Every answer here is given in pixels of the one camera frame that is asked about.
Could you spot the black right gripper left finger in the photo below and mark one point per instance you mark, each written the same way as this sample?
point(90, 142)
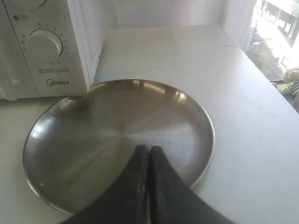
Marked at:
point(125, 200)

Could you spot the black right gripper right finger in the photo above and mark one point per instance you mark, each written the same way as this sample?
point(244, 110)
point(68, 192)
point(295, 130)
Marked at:
point(171, 201)

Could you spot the white Midea microwave oven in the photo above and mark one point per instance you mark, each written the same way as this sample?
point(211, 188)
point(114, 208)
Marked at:
point(49, 48)

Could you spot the round stainless steel plate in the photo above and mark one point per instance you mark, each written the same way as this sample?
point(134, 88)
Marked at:
point(80, 145)

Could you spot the teddy bear striped shirt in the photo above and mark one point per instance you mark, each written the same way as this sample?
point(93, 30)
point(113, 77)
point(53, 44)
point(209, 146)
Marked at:
point(291, 79)

